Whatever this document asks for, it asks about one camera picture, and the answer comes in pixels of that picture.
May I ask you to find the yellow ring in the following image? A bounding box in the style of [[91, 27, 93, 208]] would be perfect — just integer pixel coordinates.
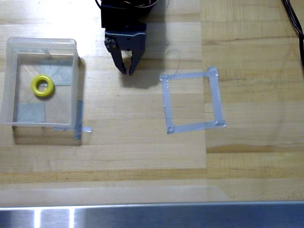
[[30, 75, 56, 98]]

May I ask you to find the clear plastic container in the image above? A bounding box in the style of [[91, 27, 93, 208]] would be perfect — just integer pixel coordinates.
[[0, 37, 79, 126]]

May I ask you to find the grey tape patch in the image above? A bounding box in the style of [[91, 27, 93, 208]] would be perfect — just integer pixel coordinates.
[[39, 59, 73, 87], [16, 103, 46, 124]]

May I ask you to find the black cable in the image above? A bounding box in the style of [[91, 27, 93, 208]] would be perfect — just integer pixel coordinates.
[[286, 0, 304, 36], [281, 0, 304, 76]]

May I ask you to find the shiny metal rail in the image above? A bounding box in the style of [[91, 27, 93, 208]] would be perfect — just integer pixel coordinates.
[[0, 201, 304, 228]]

